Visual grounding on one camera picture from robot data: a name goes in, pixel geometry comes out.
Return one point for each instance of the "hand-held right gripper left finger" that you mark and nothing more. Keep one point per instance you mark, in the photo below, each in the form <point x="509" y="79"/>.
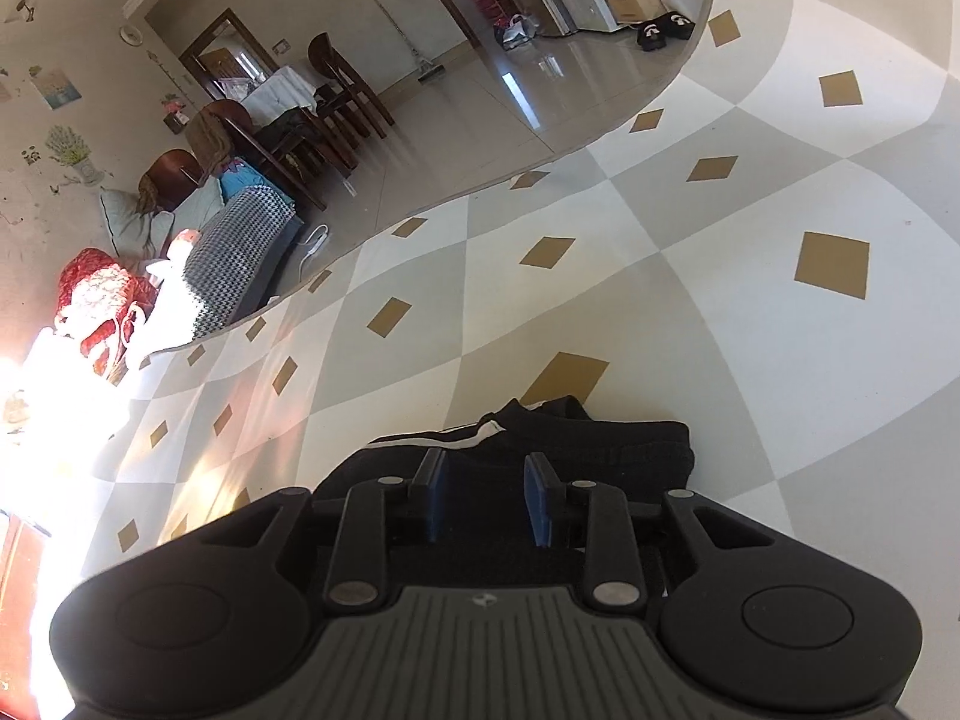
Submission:
<point x="439" y="499"/>

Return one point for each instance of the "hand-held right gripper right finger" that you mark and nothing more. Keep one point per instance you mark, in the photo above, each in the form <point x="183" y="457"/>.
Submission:
<point x="538" y="499"/>

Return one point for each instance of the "black white-striped t-shirt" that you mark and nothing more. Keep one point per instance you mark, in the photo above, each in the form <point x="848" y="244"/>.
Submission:
<point x="637" y="457"/>

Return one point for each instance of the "white power strip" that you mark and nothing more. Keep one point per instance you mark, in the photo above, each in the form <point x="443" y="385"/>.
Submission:
<point x="313" y="247"/>

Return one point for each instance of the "houndstooth covered sofa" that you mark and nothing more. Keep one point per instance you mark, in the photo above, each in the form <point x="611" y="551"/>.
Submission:
<point x="240" y="262"/>

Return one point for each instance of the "dark wooden chair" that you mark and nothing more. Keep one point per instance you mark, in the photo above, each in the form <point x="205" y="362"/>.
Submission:
<point x="349" y="82"/>
<point x="169" y="172"/>
<point x="292" y="157"/>

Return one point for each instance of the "blue cloth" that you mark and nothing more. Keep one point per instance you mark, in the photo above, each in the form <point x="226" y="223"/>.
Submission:
<point x="244" y="178"/>

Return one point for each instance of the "green cushion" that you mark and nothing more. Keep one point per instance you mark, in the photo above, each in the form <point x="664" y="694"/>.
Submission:
<point x="127" y="217"/>

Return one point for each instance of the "brown jacket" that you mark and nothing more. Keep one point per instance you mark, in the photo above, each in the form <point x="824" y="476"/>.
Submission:
<point x="208" y="141"/>

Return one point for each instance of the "broom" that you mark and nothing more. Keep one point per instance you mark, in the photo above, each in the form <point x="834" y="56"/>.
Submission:
<point x="427" y="71"/>

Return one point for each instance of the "dining table with white cloth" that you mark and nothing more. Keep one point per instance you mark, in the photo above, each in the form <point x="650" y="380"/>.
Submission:
<point x="281" y="94"/>

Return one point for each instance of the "red wooden furniture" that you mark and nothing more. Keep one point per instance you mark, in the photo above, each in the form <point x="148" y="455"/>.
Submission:
<point x="15" y="615"/>

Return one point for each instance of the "plastic bag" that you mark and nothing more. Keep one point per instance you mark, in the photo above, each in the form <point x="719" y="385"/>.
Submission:
<point x="517" y="31"/>

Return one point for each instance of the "black slipper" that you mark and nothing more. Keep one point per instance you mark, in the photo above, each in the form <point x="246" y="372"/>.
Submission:
<point x="651" y="36"/>
<point x="677" y="26"/>

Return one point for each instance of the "orange plastic drawers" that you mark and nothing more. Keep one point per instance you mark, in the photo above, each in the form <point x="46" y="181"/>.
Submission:
<point x="481" y="0"/>

